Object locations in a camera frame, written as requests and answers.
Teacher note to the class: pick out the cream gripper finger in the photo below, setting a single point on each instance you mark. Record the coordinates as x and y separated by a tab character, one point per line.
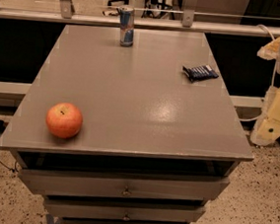
270	50
265	131

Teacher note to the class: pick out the blue rxbar wrapper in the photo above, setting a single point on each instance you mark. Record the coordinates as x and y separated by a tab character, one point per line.
200	73

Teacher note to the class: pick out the red apple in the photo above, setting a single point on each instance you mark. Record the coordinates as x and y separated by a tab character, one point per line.
64	120

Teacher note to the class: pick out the top drawer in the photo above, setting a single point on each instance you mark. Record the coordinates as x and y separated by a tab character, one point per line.
74	183

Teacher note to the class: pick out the grey drawer cabinet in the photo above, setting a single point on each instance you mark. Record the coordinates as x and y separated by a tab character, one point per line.
140	113

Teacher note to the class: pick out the middle drawer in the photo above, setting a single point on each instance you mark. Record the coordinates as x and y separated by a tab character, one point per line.
137	211

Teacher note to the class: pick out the blue silver energy drink can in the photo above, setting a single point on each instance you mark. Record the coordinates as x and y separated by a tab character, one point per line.
126	16

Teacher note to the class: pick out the grey metal railing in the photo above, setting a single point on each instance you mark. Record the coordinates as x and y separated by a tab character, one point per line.
242	17

